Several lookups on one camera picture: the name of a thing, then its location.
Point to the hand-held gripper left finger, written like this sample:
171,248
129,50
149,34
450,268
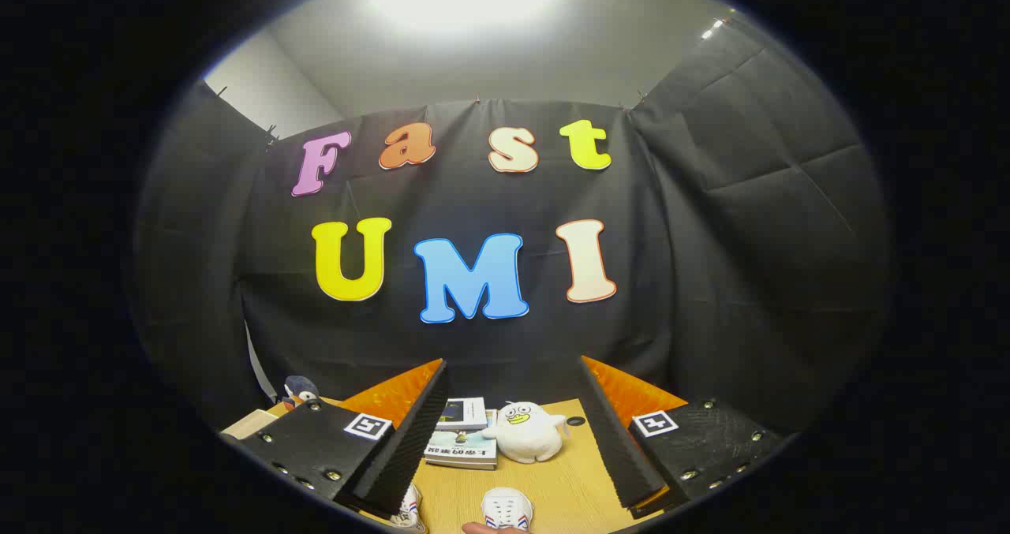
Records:
410,439

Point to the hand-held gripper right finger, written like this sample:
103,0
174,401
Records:
619,447

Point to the white canvas shoe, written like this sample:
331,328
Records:
506,509
409,510

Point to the cream fabric storage box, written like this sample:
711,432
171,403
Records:
251,423

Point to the book with pale blue cover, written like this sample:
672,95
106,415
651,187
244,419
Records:
461,449

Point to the book with blue night cover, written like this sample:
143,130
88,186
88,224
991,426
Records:
462,413

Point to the white duck plush toy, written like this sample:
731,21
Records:
525,433

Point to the blue-grey penguin plush toy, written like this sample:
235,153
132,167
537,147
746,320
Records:
300,388

